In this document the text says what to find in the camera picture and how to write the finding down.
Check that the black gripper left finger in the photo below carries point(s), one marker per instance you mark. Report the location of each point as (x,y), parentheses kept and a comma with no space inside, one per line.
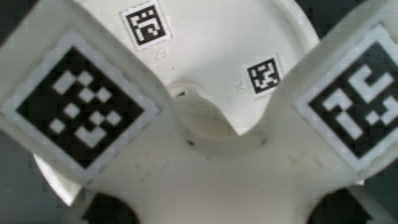
(108,211)

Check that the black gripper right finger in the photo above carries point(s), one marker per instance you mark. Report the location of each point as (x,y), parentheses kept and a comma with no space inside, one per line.
(339,209)

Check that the white cross-shaped table base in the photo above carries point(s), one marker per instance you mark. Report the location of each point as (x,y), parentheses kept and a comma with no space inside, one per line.
(329,124)

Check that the white round table top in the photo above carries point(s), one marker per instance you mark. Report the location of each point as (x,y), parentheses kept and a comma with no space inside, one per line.
(130,45)

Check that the white cylindrical table leg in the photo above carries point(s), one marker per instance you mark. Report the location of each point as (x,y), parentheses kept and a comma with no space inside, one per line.
(219,119)

